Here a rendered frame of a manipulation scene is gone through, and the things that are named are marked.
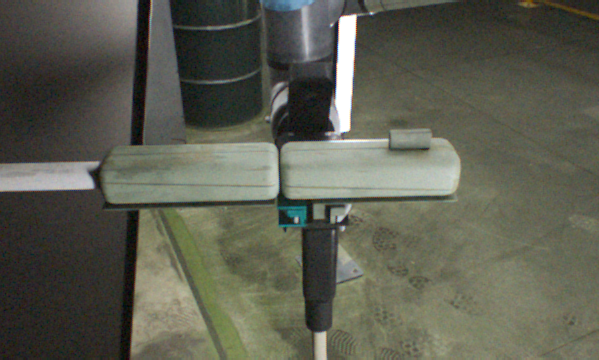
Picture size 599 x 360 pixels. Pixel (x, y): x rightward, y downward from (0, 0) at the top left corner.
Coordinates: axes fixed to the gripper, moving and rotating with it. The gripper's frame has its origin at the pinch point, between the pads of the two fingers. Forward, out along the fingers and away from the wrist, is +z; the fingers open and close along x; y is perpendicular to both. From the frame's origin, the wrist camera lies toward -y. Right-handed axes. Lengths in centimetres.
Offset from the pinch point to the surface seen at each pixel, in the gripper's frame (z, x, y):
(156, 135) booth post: -175, 58, 77
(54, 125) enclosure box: -12.0, 26.9, -2.6
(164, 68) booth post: -177, 51, 47
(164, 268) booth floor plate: -118, 47, 105
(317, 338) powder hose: -0.6, -0.5, 17.7
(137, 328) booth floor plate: -89, 51, 105
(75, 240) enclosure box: -12.0, 27.8, 12.4
